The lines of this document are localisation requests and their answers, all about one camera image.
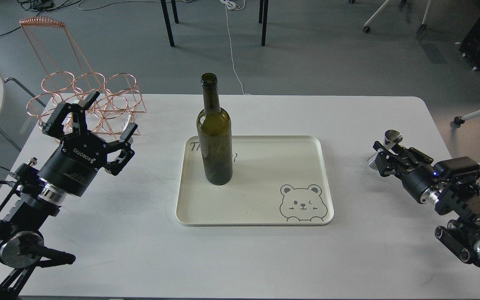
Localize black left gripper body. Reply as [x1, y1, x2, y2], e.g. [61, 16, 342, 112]
[38, 134, 107, 196]

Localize black cables on floor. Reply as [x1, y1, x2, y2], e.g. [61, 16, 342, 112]
[0, 0, 82, 44]

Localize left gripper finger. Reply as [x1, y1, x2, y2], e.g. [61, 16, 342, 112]
[98, 123, 138, 175]
[42, 91, 100, 144]

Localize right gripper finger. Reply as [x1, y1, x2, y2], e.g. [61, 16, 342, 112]
[373, 142, 407, 178]
[394, 145, 434, 166]

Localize cream bear serving tray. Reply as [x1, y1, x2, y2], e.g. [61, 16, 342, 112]
[176, 135, 335, 226]

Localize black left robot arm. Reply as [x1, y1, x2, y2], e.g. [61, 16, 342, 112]
[0, 91, 137, 300]

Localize steel double jigger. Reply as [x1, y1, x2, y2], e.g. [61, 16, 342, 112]
[367, 129, 403, 170]

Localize black table legs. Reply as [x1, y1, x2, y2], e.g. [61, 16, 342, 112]
[160, 0, 269, 47]

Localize copper wire wine rack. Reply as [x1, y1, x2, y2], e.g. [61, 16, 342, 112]
[19, 16, 147, 142]

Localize dark green wine bottle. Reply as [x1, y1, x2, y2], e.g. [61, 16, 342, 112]
[196, 72, 233, 185]

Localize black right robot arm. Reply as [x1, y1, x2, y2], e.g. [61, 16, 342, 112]
[373, 142, 480, 268]

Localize office chair legs top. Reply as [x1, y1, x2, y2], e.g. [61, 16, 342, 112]
[348, 0, 434, 34]

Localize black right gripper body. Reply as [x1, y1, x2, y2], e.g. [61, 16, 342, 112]
[395, 163, 438, 204]

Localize white cable on floor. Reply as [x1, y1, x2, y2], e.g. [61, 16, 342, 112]
[220, 0, 252, 96]

